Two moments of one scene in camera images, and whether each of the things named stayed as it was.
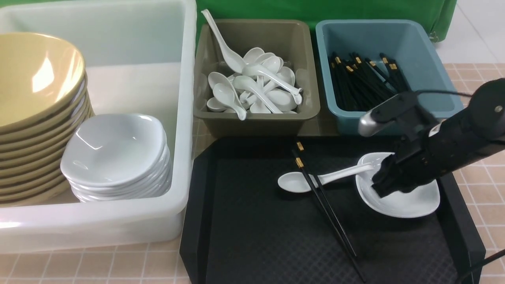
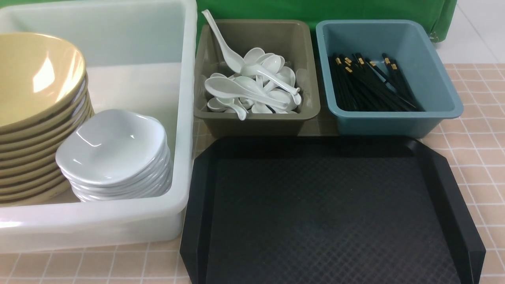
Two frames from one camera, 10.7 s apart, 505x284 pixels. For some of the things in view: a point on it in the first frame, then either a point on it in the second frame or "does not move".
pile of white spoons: x=265 y=86 does not move
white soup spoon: x=296 y=182 to x=227 y=86
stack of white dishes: x=113 y=157 does not move
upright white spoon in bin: x=235 y=61 does not move
